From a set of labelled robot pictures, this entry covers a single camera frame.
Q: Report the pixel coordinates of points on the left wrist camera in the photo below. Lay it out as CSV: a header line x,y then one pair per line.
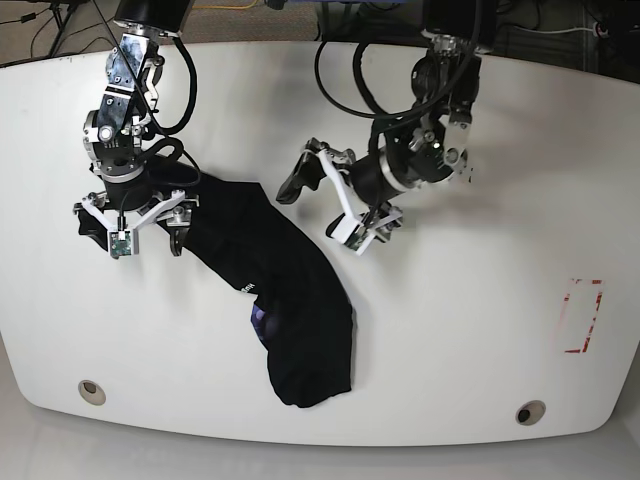
x,y
350,233

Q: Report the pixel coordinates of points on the left table grommet hole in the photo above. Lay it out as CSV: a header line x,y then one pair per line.
x,y
92,393

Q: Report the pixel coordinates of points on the black tripod stand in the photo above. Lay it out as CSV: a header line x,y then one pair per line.
x,y
62,13

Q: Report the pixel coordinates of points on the red tape rectangle marking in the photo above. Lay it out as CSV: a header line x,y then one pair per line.
x,y
579,312

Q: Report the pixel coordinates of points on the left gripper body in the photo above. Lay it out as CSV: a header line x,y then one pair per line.
x,y
337,166

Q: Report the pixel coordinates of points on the table grommet hole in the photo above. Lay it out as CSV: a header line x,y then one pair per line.
x,y
530,413
92,393

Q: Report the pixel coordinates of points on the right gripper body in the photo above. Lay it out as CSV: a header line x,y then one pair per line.
x,y
137,207

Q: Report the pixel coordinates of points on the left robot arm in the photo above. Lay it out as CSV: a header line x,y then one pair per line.
x,y
425,144

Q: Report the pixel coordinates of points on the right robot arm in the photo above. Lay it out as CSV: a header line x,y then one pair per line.
x,y
126,145

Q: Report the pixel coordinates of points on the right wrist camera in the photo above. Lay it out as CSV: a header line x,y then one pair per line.
x,y
122,243

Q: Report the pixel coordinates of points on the black graphic t-shirt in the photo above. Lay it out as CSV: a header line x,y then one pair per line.
x,y
301,313

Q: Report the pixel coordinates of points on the right table grommet hole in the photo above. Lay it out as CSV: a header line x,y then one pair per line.
x,y
530,413

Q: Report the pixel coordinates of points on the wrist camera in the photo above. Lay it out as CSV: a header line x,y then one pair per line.
x,y
122,243
350,233

